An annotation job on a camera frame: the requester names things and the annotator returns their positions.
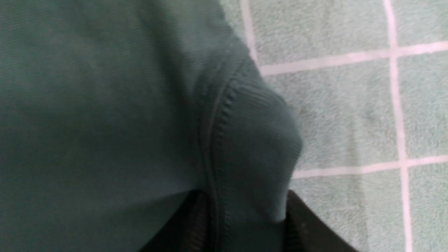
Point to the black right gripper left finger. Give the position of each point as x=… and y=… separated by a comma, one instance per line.
x=188, y=230

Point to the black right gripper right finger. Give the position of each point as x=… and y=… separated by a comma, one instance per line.
x=306, y=232

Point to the green long-sleeve top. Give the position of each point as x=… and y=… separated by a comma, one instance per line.
x=113, y=111

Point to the green checkered table cloth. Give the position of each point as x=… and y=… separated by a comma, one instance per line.
x=366, y=81

